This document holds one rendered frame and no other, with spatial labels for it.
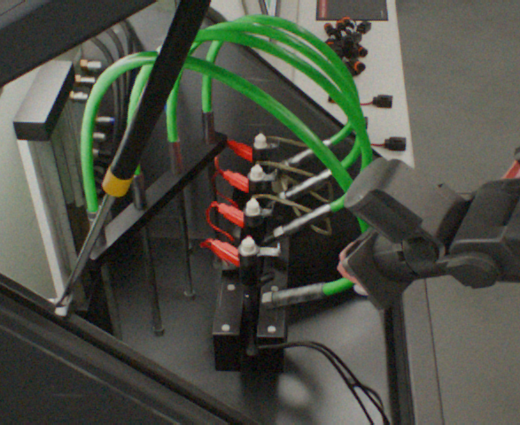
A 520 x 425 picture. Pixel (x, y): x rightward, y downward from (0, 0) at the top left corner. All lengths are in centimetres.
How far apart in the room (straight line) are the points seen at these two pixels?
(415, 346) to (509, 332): 137
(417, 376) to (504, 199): 49
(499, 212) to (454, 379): 171
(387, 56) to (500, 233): 111
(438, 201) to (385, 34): 113
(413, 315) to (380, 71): 64
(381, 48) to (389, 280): 100
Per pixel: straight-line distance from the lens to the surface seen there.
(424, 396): 113
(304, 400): 126
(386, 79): 167
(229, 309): 118
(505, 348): 250
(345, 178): 84
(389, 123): 154
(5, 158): 102
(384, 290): 83
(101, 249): 111
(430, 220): 72
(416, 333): 120
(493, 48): 388
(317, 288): 96
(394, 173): 72
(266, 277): 112
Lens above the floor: 184
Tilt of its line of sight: 40 degrees down
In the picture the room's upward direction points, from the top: 1 degrees counter-clockwise
